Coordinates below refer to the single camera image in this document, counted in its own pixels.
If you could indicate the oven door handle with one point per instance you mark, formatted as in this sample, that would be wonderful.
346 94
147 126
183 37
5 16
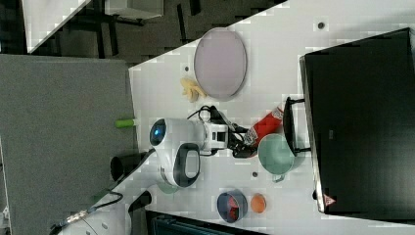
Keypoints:
289 126

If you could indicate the black toaster oven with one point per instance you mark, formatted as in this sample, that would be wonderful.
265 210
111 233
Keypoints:
359 104

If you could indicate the red ketchup bottle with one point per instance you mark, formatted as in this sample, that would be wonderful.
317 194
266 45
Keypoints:
265 126

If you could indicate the purple round plate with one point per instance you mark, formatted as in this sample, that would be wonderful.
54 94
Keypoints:
220 63

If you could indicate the black cylinder cup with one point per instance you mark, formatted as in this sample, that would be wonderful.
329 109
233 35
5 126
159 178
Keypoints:
123 165

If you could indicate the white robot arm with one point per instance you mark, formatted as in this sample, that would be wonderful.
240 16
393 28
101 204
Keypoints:
178 144

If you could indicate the green mug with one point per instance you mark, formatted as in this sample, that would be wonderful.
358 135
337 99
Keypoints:
276 156

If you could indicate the small orange fruit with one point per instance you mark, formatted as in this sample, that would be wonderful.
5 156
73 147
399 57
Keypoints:
258 203

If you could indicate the blue bowl with strawberries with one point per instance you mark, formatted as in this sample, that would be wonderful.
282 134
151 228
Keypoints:
232 205

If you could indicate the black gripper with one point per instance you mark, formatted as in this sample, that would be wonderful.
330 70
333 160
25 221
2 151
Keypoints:
241 141

